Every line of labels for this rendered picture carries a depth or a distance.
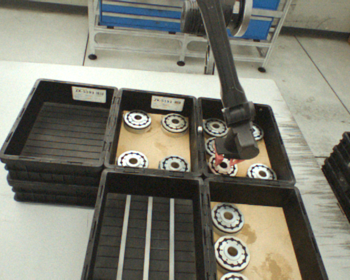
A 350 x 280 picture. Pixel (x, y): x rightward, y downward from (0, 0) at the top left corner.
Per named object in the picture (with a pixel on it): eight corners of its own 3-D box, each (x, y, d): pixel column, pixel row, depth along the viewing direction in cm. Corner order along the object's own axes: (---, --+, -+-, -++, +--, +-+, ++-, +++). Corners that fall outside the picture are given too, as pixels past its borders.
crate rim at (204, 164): (195, 100, 129) (196, 95, 128) (269, 109, 132) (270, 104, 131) (201, 181, 101) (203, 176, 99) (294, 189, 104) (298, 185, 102)
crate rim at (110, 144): (119, 91, 126) (119, 86, 125) (195, 100, 129) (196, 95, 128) (103, 172, 98) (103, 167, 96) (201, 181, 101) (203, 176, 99)
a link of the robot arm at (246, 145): (251, 97, 91) (220, 106, 92) (263, 128, 83) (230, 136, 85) (255, 125, 100) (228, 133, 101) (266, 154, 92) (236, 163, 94)
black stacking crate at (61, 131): (42, 103, 130) (38, 79, 122) (118, 111, 133) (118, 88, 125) (5, 183, 102) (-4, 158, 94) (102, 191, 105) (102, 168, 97)
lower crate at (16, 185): (45, 123, 137) (41, 100, 129) (117, 130, 141) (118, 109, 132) (11, 203, 109) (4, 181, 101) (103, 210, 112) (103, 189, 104)
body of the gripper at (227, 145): (248, 158, 103) (256, 142, 98) (216, 156, 101) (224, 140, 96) (243, 142, 108) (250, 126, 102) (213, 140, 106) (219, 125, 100)
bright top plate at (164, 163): (159, 155, 113) (159, 154, 113) (188, 156, 114) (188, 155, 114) (160, 178, 106) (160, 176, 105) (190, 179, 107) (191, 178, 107)
